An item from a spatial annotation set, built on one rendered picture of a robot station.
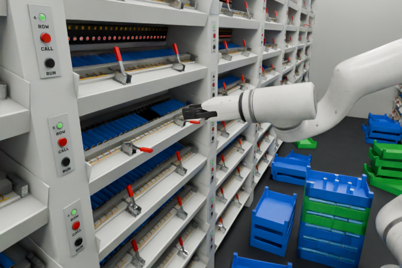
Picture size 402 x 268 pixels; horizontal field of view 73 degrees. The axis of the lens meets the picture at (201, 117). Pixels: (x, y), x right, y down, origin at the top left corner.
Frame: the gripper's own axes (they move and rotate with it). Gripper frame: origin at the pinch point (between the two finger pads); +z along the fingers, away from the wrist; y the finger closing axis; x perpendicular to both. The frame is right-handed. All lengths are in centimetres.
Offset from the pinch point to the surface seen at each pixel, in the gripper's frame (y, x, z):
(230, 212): -75, 83, 34
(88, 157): 22.3, 4.2, 17.9
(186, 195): -27, 43, 28
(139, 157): 9.5, 9.5, 14.4
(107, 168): 20.5, 8.1, 14.8
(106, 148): 16.5, 4.2, 17.9
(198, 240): -26, 65, 27
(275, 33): -174, -24, 13
